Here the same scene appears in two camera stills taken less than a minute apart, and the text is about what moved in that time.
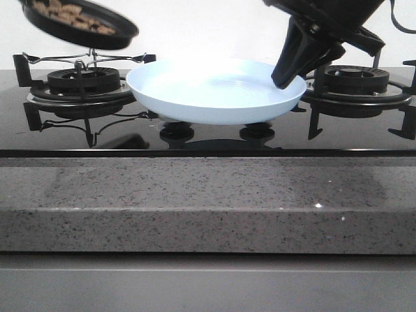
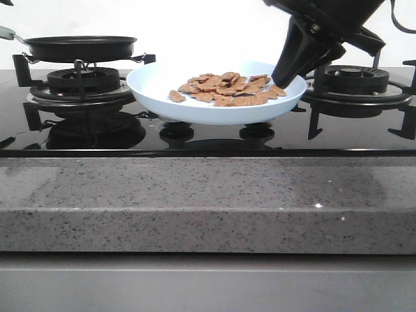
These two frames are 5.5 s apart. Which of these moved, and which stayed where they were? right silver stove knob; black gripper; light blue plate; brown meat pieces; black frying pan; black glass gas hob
Moved: black frying pan; brown meat pieces
Stayed: light blue plate; black glass gas hob; right silver stove knob; black gripper
